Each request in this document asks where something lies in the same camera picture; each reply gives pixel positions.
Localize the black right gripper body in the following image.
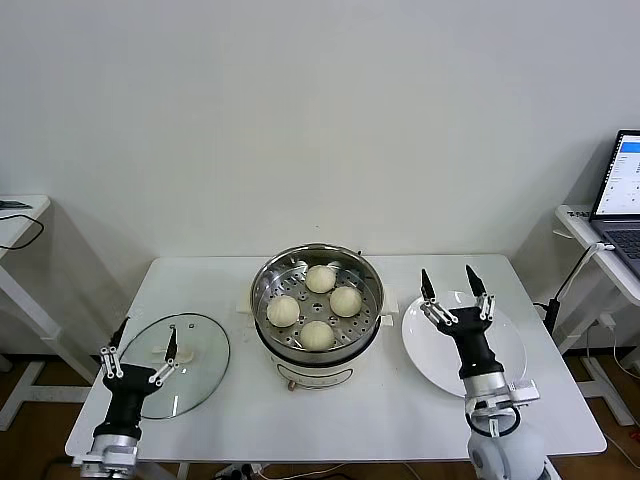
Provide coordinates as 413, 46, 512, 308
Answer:
438, 306, 506, 382

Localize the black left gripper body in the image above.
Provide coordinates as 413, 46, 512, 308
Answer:
93, 363, 161, 437

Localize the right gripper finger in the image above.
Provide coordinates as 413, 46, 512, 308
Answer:
464, 264, 498, 322
420, 268, 460, 327

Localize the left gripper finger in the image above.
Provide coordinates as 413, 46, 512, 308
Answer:
147, 324, 181, 387
98, 314, 132, 380

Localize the glass pot lid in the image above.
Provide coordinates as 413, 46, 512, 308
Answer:
121, 313, 231, 420

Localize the white steamed baozi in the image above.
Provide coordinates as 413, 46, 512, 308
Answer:
304, 264, 336, 294
299, 320, 335, 352
329, 285, 363, 318
266, 294, 301, 329

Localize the stainless steel steamer basket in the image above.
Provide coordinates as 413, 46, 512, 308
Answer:
248, 243, 385, 354

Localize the white round plate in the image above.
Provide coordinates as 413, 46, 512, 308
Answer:
400, 289, 528, 400

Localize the white side table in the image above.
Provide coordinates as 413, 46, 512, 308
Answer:
0, 194, 101, 431
552, 203, 640, 426

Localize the grey laptop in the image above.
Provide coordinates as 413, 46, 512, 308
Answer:
588, 129, 640, 281

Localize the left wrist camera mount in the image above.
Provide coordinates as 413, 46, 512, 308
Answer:
79, 446, 139, 476

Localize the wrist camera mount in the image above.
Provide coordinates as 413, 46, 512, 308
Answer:
507, 380, 542, 407
79, 446, 139, 476

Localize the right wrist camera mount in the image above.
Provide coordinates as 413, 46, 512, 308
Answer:
507, 380, 542, 407

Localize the black cable post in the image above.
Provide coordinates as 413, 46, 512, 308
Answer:
532, 297, 559, 346

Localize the white laptop cable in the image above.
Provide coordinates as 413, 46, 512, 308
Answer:
557, 242, 616, 302

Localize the white charger with cable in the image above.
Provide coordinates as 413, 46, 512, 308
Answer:
582, 309, 640, 384

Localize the black cable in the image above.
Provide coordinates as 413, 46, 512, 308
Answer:
0, 213, 45, 251

